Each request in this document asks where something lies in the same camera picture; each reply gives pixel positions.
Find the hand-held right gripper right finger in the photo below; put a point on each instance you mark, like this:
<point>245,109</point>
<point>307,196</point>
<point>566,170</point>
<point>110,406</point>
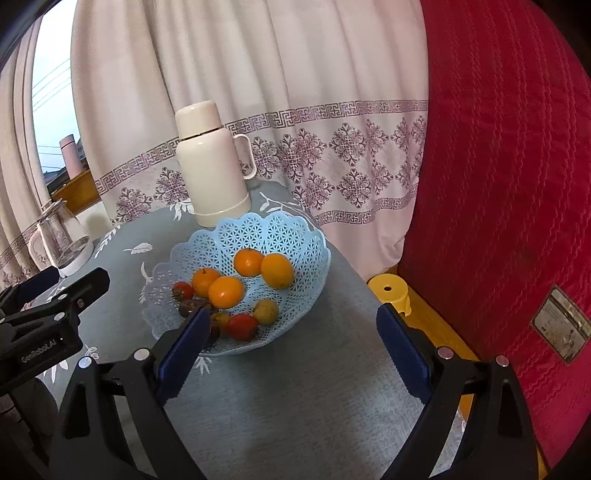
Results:
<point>404,355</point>

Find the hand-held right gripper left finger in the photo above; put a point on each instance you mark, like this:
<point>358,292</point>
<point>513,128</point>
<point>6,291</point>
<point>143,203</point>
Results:
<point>182,355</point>

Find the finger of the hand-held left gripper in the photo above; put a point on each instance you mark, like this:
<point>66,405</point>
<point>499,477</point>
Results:
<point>87,286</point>
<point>37,282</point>

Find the dark wrinkled passion fruit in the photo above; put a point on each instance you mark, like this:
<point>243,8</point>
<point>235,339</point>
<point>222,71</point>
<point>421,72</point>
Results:
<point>189,308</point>
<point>214,331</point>

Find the yellow-green round fruit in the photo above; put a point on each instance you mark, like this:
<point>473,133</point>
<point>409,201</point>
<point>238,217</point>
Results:
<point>221,319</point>

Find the small red tomato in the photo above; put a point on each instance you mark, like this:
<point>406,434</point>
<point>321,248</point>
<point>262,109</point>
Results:
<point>183,290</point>

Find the large round orange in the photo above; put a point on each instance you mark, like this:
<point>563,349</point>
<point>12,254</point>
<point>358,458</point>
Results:
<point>225,291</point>

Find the small orange tangerine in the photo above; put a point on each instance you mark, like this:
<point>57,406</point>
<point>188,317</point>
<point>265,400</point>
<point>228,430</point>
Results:
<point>205,281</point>
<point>249,262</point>

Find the green-brown round fruit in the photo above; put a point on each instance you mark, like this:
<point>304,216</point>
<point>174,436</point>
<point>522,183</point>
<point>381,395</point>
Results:
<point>266,311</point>

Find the yellow-orange citrus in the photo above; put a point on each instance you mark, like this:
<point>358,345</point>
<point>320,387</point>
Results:
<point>277,270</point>

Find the light blue lattice basket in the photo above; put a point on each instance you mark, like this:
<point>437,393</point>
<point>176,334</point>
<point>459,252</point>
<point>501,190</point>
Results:
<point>258,230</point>

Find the yellow plastic stool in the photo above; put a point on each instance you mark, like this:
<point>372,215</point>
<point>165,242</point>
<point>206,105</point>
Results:
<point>392,288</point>

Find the grey-blue leaf-print tablecloth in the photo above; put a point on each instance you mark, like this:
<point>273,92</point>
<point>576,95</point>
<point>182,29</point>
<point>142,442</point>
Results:
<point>300,392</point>

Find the pink bottle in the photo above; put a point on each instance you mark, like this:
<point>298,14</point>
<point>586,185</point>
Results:
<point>71,157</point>

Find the cream thermos jug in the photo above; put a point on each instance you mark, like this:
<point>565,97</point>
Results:
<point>207,175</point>

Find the red quilted blanket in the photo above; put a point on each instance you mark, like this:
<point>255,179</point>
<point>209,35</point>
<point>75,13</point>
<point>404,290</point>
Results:
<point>485,161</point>

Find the curved brown wooden rail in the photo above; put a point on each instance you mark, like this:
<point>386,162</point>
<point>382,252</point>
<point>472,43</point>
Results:
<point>78,189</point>

